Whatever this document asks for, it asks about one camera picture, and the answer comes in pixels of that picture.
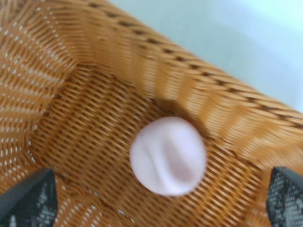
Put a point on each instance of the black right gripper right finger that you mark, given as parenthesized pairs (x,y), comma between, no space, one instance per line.
(284,204)

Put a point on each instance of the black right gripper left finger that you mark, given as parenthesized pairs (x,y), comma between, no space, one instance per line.
(30,203)

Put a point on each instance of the orange woven wicker basket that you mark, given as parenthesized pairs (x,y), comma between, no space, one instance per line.
(79,79)

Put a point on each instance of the pink peach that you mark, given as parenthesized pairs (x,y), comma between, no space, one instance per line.
(168,157)

